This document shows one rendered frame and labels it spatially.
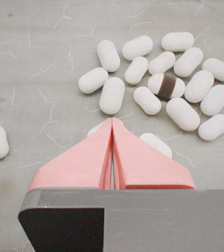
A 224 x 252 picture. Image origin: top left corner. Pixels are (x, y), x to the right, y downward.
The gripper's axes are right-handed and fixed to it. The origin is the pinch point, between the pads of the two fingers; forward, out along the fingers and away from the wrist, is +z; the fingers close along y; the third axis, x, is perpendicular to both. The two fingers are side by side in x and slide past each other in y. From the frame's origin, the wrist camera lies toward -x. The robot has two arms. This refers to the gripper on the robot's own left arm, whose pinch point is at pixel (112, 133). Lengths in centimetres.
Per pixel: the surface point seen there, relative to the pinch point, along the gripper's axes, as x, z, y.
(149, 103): 1.7, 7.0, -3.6
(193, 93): 1.1, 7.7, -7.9
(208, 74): -0.3, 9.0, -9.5
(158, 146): 4.3, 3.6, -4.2
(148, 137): 3.8, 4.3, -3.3
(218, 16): -4.4, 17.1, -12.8
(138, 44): -2.5, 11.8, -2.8
